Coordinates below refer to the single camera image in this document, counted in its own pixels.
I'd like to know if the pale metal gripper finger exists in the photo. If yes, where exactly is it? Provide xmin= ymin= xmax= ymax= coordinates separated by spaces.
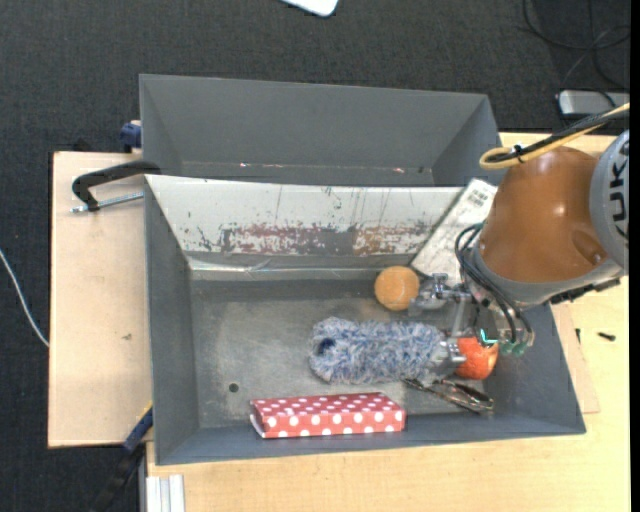
xmin=424 ymin=338 xmax=468 ymax=380
xmin=408 ymin=273 xmax=457 ymax=314

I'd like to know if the red-orange toy fruit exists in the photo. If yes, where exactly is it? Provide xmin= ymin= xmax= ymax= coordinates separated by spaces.
xmin=453 ymin=335 xmax=501 ymax=381

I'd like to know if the orange tennis ball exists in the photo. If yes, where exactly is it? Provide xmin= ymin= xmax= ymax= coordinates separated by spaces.
xmin=374 ymin=265 xmax=422 ymax=313

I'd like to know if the blue and white fluffy cloth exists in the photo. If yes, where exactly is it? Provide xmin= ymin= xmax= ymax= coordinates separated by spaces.
xmin=307 ymin=316 xmax=450 ymax=386

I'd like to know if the red box with white dots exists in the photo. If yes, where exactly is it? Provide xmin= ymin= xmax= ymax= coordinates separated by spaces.
xmin=248 ymin=391 xmax=407 ymax=440

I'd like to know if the grey metal bin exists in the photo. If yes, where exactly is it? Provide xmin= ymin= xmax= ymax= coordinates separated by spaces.
xmin=138 ymin=73 xmax=587 ymax=466

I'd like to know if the pale wood flat board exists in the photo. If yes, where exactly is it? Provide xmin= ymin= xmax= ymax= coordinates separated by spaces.
xmin=47 ymin=150 xmax=154 ymax=449

